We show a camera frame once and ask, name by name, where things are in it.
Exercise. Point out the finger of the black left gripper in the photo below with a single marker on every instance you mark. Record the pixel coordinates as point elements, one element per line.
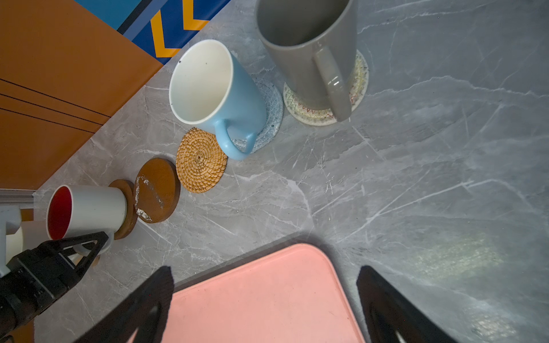
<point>81,244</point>

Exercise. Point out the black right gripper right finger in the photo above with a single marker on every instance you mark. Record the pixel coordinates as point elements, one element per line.
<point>389,316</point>

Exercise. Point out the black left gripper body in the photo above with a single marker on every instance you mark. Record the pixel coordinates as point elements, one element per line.
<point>37,279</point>

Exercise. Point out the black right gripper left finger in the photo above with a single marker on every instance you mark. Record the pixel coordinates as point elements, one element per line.
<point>141,317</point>

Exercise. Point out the matte brown wooden coaster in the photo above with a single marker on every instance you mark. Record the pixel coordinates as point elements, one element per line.
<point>131,217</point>

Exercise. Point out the red inside mug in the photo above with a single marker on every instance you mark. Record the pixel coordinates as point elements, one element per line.
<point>74,211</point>

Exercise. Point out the glossy brown wooden coaster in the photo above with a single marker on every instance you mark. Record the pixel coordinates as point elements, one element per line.
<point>156,191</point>

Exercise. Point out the woven rattan coaster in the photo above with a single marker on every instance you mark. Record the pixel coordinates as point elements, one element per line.
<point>200,162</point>

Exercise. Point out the light blue mug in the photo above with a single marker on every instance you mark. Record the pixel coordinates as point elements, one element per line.
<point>210,90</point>

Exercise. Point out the light blue rope coaster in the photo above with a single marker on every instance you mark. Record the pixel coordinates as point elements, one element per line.
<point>270,115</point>

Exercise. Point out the grey mug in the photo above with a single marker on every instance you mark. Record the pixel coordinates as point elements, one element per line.
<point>313,44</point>

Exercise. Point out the pink tray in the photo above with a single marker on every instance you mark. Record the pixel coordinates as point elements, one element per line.
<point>292,295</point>

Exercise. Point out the aluminium frame post left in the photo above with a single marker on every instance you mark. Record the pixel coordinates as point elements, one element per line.
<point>24,199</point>

